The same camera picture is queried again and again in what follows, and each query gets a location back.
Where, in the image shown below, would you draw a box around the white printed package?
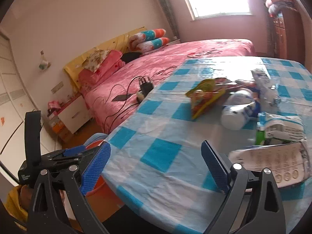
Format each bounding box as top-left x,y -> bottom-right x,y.
228,140 -> 311,188

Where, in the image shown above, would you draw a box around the white bedside table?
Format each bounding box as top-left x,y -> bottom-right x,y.
48,94 -> 91,142

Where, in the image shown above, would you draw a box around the blue round stool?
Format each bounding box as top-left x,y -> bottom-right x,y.
83,133 -> 108,147

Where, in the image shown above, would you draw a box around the green white snack packet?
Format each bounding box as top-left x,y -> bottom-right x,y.
255,112 -> 306,145

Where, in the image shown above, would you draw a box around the white plastic bottle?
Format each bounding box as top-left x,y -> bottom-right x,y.
221,88 -> 261,130

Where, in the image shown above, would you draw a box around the blue white checkered tablecloth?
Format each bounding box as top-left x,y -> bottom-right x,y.
102,57 -> 311,233

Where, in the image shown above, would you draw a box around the pink floral bed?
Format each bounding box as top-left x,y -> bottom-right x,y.
80,39 -> 256,134

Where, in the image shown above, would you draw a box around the folded pink blanket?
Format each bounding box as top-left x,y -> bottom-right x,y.
78,50 -> 125,86

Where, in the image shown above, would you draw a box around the black phone on bed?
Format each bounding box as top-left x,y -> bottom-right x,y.
112,94 -> 133,101

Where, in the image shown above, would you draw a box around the yellow green snack bag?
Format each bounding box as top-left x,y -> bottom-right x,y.
185,78 -> 237,120

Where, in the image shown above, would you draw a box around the floral small pillow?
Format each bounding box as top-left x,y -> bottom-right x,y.
82,50 -> 110,73

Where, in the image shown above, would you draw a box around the power strip with chargers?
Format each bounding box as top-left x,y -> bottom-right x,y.
136,76 -> 154,103

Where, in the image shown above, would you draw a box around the black garment on bed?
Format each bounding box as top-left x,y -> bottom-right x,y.
121,52 -> 142,64

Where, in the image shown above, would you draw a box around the yellow wooden headboard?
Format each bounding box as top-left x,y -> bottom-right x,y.
63,27 -> 147,93

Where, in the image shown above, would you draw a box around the upper striped bolster pillow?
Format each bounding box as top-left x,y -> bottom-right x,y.
128,28 -> 166,49

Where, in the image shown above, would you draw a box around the striped bolster pillow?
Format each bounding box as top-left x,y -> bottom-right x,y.
135,37 -> 170,53
128,28 -> 166,49

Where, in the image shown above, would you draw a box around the lower striped bolster pillow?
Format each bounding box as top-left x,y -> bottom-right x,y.
135,37 -> 170,53

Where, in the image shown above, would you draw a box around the brown wooden cabinet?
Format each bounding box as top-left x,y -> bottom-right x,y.
272,8 -> 305,64

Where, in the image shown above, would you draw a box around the folded blankets on cabinet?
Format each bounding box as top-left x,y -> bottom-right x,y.
265,0 -> 298,18

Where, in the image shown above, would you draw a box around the grey left curtain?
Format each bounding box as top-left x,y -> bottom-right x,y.
158,0 -> 180,39

